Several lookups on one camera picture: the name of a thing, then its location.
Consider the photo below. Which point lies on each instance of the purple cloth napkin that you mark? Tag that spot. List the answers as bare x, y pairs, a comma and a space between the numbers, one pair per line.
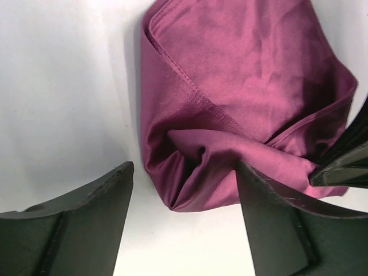
223, 81

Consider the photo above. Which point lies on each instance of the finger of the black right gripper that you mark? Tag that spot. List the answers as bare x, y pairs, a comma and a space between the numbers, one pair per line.
345, 163

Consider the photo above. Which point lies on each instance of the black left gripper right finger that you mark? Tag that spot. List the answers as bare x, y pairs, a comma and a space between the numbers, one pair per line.
290, 233

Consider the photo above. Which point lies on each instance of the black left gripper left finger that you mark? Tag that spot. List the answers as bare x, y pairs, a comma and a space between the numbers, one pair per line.
78, 233

